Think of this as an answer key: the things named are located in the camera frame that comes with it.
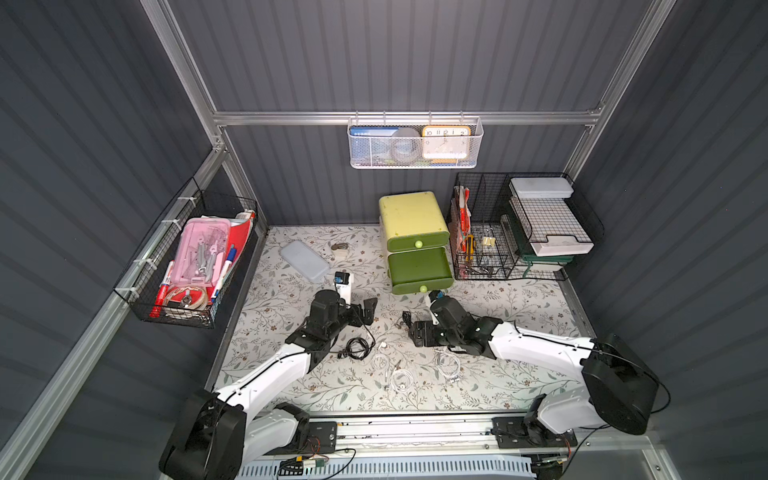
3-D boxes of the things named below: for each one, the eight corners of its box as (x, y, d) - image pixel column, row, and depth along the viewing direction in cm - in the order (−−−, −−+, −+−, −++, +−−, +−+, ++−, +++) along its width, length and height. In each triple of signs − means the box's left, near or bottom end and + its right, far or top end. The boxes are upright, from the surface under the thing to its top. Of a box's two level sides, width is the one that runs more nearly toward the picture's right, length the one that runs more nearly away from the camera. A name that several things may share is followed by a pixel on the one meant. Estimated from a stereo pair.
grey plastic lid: (278, 254, 114) (277, 251, 113) (298, 241, 119) (297, 237, 117) (312, 283, 106) (311, 280, 104) (332, 267, 110) (331, 264, 109)
